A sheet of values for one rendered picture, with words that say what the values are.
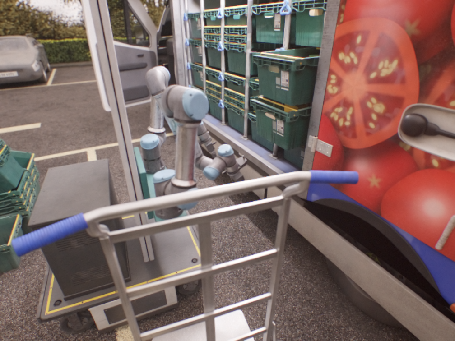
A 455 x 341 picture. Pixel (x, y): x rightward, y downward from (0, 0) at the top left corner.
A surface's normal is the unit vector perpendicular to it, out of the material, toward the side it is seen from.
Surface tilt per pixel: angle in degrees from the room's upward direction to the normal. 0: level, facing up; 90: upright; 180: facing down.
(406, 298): 90
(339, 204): 90
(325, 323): 0
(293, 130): 93
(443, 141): 90
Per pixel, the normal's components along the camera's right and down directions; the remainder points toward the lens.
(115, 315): 0.39, 0.44
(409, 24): -0.88, 0.23
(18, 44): 0.31, -0.53
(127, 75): 0.76, 0.25
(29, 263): 0.00, -0.88
